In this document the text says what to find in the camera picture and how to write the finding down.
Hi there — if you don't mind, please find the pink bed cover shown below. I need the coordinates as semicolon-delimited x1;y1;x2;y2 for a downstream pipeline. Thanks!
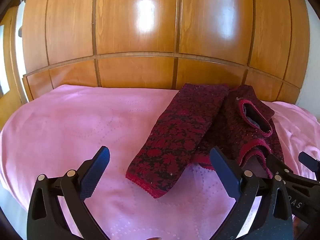
0;83;320;240

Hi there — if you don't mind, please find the dark red floral knit garment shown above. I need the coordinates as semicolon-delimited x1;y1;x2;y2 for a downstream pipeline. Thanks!
125;83;284;198

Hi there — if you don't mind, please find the wooden panelled headboard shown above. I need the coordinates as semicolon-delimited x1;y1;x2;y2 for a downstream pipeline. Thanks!
22;0;310;103

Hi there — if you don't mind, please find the wooden door at left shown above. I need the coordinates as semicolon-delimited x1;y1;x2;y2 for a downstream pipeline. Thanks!
1;6;28;127

